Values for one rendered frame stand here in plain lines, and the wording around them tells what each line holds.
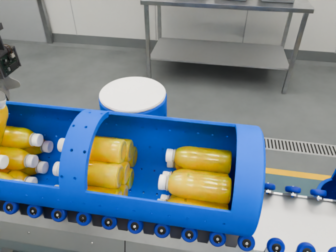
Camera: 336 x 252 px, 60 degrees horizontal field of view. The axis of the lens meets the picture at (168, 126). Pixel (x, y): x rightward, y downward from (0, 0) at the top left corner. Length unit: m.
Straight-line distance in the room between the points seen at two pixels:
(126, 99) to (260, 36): 3.04
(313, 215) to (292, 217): 0.06
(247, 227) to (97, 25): 3.88
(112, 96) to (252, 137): 0.68
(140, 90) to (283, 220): 0.73
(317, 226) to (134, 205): 0.54
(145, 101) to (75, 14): 3.35
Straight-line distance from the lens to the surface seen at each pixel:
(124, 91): 1.24
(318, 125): 3.07
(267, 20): 3.99
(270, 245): 0.85
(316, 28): 4.13
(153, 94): 1.21
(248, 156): 0.67
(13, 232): 1.06
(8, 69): 0.77
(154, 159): 0.94
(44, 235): 1.00
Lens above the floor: 1.67
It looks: 38 degrees down
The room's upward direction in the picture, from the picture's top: straight up
